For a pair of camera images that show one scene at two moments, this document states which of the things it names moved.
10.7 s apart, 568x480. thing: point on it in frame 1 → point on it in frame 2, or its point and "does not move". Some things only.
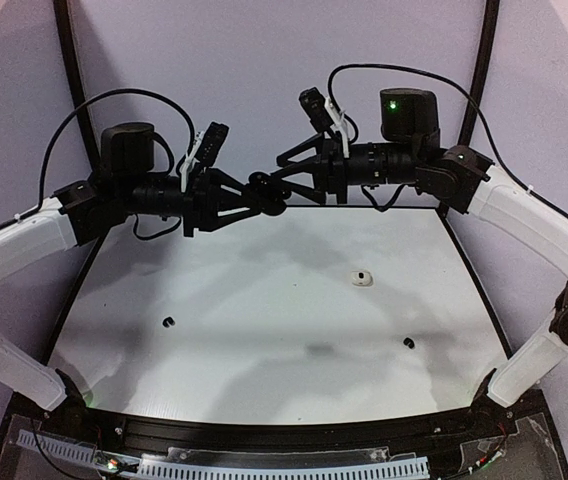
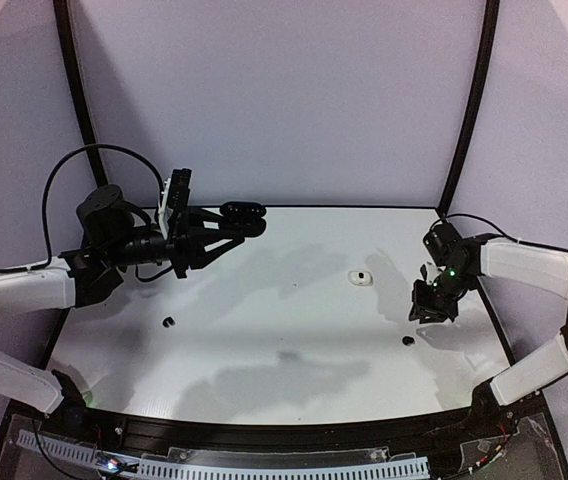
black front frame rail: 446,428 does not move
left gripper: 191,203 → 180,245
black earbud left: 168,319 does not move
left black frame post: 76,75 does not move
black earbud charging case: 266,194 → 243,218
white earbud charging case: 362,278 does not move
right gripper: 337,170 → 431,305
